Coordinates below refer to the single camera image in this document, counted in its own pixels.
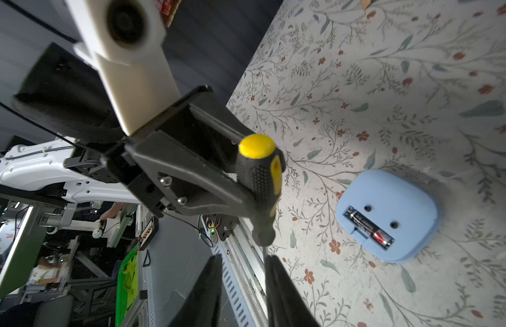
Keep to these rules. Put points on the light blue alarm clock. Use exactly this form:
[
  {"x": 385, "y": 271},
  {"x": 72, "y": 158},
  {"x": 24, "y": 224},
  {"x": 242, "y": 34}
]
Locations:
[{"x": 400, "y": 208}]

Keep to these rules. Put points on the black yellow screwdriver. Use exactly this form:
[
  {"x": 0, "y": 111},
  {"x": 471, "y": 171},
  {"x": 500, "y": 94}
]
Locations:
[{"x": 260, "y": 166}]

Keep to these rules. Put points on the black red AA battery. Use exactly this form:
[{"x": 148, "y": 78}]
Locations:
[{"x": 368, "y": 227}]

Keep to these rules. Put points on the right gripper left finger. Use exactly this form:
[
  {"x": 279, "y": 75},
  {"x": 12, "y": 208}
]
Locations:
[{"x": 202, "y": 306}]

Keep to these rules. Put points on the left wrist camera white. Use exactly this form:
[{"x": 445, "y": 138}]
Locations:
[{"x": 124, "y": 40}]

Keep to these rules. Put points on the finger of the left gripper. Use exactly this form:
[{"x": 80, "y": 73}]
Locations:
[
  {"x": 180, "y": 174},
  {"x": 206, "y": 127}
]

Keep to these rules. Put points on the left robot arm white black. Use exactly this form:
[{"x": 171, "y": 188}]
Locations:
[{"x": 31, "y": 168}]

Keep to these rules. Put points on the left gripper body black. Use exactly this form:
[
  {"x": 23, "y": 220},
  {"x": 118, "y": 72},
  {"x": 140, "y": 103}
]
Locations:
[{"x": 66, "y": 96}]

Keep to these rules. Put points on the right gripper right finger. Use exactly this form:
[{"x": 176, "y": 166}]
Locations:
[{"x": 285, "y": 306}]

